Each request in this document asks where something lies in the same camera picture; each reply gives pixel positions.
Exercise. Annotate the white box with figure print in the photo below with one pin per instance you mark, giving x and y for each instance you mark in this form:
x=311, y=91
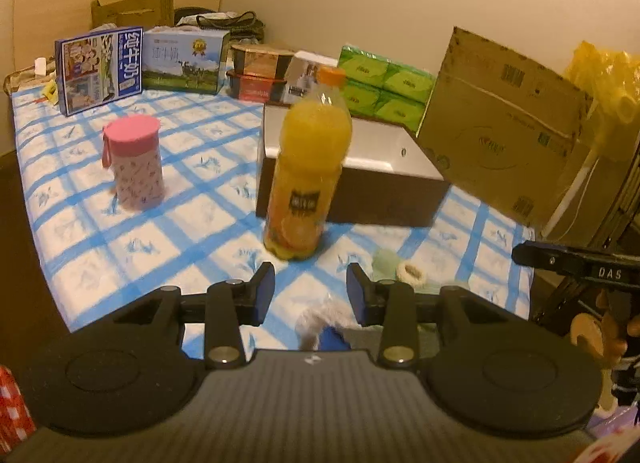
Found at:
x=302, y=78

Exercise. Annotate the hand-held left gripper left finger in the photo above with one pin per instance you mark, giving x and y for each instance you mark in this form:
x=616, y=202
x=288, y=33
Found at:
x=265, y=293

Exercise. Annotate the plain cardboard box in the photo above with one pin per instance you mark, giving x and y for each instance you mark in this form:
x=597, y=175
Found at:
x=595, y=203

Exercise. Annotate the red food box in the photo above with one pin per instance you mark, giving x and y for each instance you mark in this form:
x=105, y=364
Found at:
x=257, y=89

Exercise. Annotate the pale green cloth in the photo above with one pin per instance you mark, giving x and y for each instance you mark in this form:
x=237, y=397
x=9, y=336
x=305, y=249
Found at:
x=386, y=263

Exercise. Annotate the milk carton box with meadow print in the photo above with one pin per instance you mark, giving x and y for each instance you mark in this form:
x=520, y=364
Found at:
x=182, y=60

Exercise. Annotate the green tissue multipack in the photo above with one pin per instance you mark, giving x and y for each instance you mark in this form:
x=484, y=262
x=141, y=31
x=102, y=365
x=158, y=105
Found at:
x=385, y=88

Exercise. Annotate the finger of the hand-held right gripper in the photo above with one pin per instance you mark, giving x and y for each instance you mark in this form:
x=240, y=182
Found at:
x=542, y=255

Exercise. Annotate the small yellow item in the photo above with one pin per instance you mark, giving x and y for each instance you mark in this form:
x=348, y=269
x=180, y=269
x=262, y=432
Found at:
x=51, y=91

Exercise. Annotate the white pole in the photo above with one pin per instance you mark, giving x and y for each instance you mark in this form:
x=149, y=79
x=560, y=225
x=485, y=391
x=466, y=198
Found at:
x=575, y=188

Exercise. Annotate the brown box with white inside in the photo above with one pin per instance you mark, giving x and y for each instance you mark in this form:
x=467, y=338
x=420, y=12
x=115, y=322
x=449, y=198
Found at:
x=390, y=193

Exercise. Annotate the black bag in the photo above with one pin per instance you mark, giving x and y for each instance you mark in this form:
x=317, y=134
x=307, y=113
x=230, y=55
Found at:
x=225, y=23

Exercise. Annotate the large printed cardboard box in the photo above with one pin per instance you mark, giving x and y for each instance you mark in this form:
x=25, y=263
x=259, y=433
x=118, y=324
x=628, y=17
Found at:
x=500, y=128

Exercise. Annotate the white plug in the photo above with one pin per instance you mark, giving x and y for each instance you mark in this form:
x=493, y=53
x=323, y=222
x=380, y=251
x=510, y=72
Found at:
x=40, y=66

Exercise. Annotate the red checked cloth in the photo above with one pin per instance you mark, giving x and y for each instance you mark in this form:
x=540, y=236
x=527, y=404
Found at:
x=15, y=408

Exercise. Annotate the pink printed packet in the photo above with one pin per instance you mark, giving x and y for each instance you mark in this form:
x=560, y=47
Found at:
x=615, y=435

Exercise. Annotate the orange juice bottle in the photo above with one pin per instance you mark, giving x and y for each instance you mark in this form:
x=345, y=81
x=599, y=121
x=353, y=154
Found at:
x=305, y=163

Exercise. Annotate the black and tan food box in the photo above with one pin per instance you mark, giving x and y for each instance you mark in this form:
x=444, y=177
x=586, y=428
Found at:
x=260, y=62

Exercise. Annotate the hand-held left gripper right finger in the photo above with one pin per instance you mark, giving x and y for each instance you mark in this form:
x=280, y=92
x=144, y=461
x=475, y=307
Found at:
x=355, y=293

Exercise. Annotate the yellow plastic bag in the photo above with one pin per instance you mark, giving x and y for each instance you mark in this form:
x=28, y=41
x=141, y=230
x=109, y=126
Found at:
x=607, y=78

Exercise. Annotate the clear bag of cotton swabs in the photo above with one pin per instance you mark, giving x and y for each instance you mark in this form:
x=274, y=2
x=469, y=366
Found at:
x=315, y=325

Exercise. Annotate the blue checked bed sheet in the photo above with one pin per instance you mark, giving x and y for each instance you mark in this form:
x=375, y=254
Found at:
x=200, y=223

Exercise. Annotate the blue milk carton box with cartoons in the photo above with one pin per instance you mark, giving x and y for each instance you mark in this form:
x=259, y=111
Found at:
x=97, y=68

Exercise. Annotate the pink lidded cup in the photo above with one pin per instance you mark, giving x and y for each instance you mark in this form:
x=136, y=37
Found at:
x=137, y=163

